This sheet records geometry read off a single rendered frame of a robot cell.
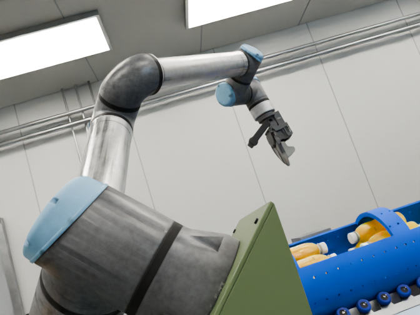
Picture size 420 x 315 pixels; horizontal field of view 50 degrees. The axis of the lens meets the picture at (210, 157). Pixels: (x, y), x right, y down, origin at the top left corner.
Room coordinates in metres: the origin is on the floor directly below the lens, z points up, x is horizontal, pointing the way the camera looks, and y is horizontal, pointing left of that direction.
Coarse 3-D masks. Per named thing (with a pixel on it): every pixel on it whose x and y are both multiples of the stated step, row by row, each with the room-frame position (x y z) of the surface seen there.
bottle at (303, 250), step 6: (300, 246) 1.58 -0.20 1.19; (306, 246) 1.58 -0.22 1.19; (312, 246) 1.58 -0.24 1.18; (318, 246) 1.60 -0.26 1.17; (294, 252) 1.56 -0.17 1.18; (300, 252) 1.56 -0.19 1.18; (306, 252) 1.57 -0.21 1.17; (312, 252) 1.57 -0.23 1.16; (318, 252) 1.58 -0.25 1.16; (300, 258) 1.56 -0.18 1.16
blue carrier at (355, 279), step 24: (360, 216) 1.68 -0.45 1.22; (384, 216) 1.57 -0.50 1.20; (408, 216) 1.81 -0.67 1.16; (312, 240) 1.69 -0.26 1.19; (336, 240) 1.74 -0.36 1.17; (384, 240) 1.51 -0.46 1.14; (408, 240) 1.52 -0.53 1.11; (312, 264) 1.45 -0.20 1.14; (336, 264) 1.46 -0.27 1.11; (360, 264) 1.48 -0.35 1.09; (384, 264) 1.50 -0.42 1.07; (408, 264) 1.52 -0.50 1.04; (312, 288) 1.44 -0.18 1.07; (336, 288) 1.46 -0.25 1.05; (360, 288) 1.49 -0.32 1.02; (384, 288) 1.54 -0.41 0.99; (312, 312) 1.47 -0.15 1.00
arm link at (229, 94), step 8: (232, 80) 1.54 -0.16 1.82; (216, 88) 1.59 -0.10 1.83; (224, 88) 1.56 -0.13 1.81; (232, 88) 1.56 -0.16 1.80; (240, 88) 1.56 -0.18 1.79; (248, 88) 1.62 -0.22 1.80; (216, 96) 1.61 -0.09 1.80; (224, 96) 1.58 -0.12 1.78; (232, 96) 1.56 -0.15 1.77; (240, 96) 1.59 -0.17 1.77; (248, 96) 1.63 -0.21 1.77; (224, 104) 1.59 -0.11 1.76; (232, 104) 1.60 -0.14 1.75; (240, 104) 1.64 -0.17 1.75
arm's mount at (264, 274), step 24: (264, 216) 0.57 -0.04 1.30; (240, 240) 0.68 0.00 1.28; (264, 240) 0.57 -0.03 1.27; (240, 264) 0.56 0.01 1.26; (264, 264) 0.57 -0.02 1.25; (288, 264) 0.57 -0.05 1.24; (240, 288) 0.56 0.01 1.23; (264, 288) 0.57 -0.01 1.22; (288, 288) 0.57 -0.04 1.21; (216, 312) 0.56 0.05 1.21; (240, 312) 0.56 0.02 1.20; (264, 312) 0.56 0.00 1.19; (288, 312) 0.57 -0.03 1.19
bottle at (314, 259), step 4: (312, 256) 1.53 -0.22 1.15; (316, 256) 1.53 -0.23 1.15; (320, 256) 1.53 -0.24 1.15; (324, 256) 1.53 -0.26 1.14; (328, 256) 1.55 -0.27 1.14; (300, 260) 1.52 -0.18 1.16; (304, 260) 1.52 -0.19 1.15; (308, 260) 1.52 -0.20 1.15; (312, 260) 1.51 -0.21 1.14; (316, 260) 1.51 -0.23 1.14; (320, 260) 1.52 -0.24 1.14; (300, 264) 1.50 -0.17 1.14; (304, 264) 1.50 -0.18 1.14; (308, 264) 1.50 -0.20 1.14
